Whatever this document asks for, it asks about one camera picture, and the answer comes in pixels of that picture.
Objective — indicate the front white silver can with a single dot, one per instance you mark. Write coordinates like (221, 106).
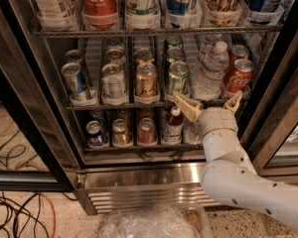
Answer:
(113, 81)

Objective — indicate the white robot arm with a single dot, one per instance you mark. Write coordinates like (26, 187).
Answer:
(229, 176)

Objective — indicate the middle white silver can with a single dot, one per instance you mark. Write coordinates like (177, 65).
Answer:
(115, 56)

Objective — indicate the middle wire shelf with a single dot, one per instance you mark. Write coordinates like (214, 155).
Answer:
(206, 104)

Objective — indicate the wire shelf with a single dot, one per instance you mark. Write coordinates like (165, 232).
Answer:
(153, 33)
(206, 104)

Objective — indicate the front gold soda can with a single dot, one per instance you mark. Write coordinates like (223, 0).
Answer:
(146, 83)

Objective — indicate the bottom shelf red can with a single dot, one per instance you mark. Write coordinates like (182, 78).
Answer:
(146, 131)

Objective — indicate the rear green soda can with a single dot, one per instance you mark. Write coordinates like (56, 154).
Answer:
(172, 42)

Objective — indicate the bottom shelf gold can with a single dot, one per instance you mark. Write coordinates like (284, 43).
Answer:
(121, 133)

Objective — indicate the glass fridge door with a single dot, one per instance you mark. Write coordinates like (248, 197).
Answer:
(37, 149)
(271, 136)

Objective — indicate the middle green soda can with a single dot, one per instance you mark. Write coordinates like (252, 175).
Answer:
(175, 54)

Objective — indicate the top shelf gold bottle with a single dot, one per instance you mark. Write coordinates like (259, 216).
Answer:
(221, 12)

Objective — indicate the rear red cola can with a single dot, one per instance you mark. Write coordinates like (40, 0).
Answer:
(237, 52)

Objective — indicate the top shelf dark blue bottle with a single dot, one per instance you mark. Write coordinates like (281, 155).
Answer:
(263, 12)

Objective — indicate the right glass fridge door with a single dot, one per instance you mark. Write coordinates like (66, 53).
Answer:
(271, 136)

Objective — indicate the front red cola can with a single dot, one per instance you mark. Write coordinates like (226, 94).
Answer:
(238, 77)

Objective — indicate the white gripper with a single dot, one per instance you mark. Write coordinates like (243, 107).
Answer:
(218, 120)

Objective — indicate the upper wire shelf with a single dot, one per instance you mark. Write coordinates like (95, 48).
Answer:
(153, 33)

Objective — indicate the clear front water bottle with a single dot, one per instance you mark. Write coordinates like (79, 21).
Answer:
(214, 65)

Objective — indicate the left glass fridge door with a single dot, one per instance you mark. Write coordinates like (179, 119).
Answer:
(37, 149)

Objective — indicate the clear rear water bottle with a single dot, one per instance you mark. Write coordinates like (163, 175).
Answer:
(207, 43)

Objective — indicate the rear blue silver can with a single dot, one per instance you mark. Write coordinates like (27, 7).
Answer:
(75, 56)

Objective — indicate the steel fridge bottom grille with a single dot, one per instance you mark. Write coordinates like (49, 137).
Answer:
(106, 190)

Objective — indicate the rear white silver can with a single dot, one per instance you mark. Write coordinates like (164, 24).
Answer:
(115, 43)

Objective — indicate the blue silver can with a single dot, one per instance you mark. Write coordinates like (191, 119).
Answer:
(75, 81)
(75, 56)

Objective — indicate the green soda can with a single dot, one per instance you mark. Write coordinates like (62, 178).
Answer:
(177, 80)
(172, 42)
(175, 54)

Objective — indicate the rear gold soda can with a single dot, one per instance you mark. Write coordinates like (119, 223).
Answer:
(144, 55)

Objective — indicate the red cola can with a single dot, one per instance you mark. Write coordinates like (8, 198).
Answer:
(237, 52)
(238, 77)

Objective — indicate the brown juice bottle white cap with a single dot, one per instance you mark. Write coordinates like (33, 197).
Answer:
(172, 128)

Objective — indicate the clear plastic bin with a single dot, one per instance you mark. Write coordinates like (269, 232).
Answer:
(184, 219)

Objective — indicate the top shelf green white bottle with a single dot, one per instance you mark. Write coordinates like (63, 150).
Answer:
(141, 14)

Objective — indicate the clear water bottle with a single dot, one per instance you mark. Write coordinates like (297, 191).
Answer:
(214, 65)
(207, 43)

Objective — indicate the front green soda can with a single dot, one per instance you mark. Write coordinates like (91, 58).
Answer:
(177, 80)

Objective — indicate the top shelf cola bottle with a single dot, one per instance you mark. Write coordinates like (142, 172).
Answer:
(101, 13)

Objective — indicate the gold soda can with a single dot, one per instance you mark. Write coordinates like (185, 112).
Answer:
(144, 55)
(146, 83)

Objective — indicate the bottom shelf blue can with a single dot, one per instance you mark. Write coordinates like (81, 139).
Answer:
(95, 135)

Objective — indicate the front blue silver can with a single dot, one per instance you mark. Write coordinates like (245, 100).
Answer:
(75, 81)

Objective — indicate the white silver can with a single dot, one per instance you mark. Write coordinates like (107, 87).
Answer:
(113, 81)
(115, 56)
(115, 43)

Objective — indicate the bottom shelf water bottle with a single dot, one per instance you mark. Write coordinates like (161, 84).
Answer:
(191, 135)

